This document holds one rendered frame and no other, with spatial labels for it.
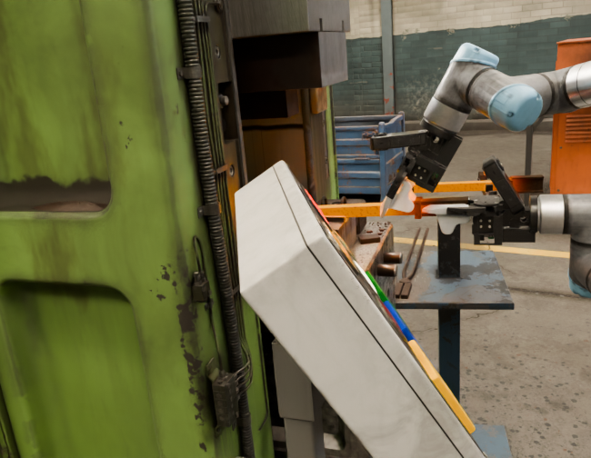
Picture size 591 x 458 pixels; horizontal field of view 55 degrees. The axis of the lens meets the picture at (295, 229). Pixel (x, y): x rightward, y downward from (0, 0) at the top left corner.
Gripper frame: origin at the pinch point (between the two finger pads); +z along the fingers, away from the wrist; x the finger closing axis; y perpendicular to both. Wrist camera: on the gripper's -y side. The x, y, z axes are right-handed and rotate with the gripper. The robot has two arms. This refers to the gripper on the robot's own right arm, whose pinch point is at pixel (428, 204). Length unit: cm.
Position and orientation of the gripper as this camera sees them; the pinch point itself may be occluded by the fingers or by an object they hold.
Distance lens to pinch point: 117.5
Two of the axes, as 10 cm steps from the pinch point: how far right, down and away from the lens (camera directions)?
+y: 1.0, 9.5, 2.9
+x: 3.1, -3.1, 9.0
